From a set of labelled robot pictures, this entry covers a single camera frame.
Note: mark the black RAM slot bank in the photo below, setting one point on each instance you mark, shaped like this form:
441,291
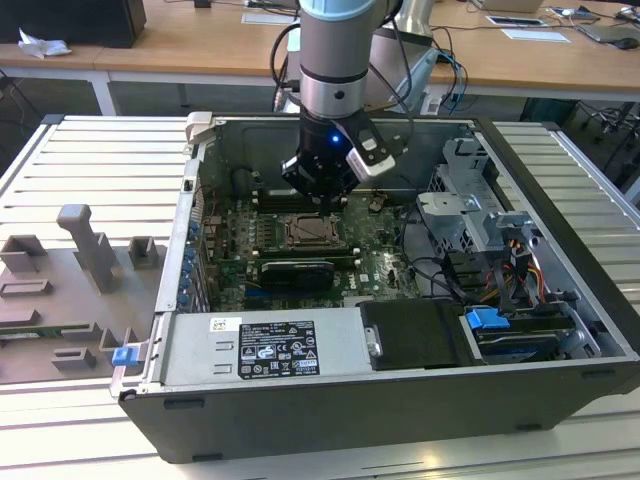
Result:
275,201
307,255

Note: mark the black CPU socket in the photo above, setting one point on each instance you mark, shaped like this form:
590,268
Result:
283,244

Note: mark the blue expansion slot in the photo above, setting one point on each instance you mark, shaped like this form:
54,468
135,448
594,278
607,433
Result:
257,299

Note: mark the black graphics card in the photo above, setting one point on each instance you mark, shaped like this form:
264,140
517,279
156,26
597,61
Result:
297,275

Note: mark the green motherboard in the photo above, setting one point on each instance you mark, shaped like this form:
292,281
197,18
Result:
382,270

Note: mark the pale blue teach pendant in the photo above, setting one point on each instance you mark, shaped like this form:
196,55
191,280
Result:
420,70

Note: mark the silver metal drive cage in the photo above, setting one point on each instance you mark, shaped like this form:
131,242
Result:
460,220

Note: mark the wooden desk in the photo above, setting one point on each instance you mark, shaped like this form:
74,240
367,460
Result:
200,45

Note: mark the grey power supply unit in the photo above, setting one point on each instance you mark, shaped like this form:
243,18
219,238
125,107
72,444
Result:
200,345

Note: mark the blue disk carrier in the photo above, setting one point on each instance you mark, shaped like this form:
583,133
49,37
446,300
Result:
486,319

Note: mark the white paper sheet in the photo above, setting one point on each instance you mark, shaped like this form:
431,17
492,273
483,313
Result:
535,35

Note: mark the black open PC case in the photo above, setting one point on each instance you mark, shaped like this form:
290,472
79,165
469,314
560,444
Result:
350,420

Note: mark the blue case clip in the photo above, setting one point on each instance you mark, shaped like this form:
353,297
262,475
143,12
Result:
125,357

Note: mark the black monitor box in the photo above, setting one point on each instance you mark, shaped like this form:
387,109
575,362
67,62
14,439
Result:
75,20

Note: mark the crumpled white paper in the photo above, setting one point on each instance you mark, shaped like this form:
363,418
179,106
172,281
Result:
42,46

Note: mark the grey parts rack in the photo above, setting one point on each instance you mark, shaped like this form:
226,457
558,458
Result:
55,310

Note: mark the grey laptop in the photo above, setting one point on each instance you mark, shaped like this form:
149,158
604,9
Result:
607,32

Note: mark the black computer mouse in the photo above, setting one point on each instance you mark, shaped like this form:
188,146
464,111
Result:
625,44

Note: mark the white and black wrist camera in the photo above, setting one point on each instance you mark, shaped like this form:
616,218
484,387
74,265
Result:
372,157

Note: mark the flat tablet with white frame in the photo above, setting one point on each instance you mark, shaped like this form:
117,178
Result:
515,21

